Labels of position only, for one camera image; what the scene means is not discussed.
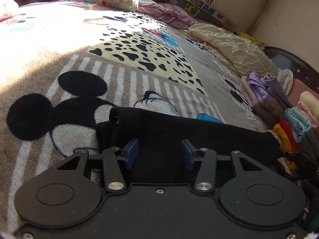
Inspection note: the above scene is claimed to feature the black fleece garment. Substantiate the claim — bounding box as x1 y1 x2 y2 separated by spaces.
95 106 282 187

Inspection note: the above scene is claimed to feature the purple folded clothes stack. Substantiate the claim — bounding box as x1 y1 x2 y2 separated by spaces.
240 72 294 127

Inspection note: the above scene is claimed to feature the colourful folded clothes pile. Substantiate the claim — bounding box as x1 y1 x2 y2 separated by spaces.
272 92 318 179

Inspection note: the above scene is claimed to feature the cream satin quilt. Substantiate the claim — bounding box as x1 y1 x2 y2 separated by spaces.
186 23 279 77

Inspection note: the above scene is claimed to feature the Mickey Mouse plush blanket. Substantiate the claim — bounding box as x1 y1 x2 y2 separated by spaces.
1 1 267 232

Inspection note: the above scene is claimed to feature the white floral cloth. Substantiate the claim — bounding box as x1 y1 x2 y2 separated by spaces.
277 69 294 96

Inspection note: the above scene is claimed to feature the pink pillow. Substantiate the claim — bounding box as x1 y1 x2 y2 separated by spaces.
288 78 311 106

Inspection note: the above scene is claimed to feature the yellow green plush toy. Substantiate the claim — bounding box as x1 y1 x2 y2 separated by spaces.
235 31 267 48

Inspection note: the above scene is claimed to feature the dark wooden headboard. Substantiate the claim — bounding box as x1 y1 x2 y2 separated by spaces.
264 46 318 93

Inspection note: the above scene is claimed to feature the pink crumpled quilt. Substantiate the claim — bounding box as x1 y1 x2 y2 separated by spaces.
137 0 198 30

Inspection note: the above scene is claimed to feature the white printed bundle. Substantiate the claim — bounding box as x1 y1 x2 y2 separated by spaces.
0 0 19 22

